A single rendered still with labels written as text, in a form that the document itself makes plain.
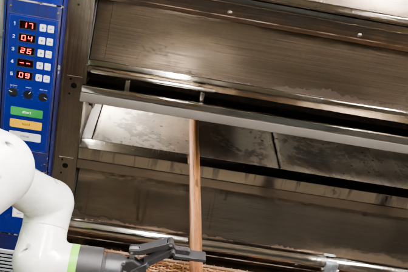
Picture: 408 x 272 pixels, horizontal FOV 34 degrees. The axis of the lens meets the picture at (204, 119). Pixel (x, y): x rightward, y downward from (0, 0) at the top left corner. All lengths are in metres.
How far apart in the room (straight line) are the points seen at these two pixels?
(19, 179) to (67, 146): 0.95
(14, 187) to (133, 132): 1.09
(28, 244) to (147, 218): 0.67
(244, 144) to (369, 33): 0.57
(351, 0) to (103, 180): 0.89
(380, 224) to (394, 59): 0.55
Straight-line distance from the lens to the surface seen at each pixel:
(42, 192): 1.46
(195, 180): 1.88
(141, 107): 1.77
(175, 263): 2.16
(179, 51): 1.86
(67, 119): 1.98
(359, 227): 2.20
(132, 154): 2.01
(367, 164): 2.29
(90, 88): 1.77
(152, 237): 1.70
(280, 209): 2.13
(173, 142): 2.12
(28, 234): 1.52
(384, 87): 1.97
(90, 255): 1.50
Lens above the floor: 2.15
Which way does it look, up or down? 25 degrees down
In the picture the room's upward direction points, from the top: 11 degrees clockwise
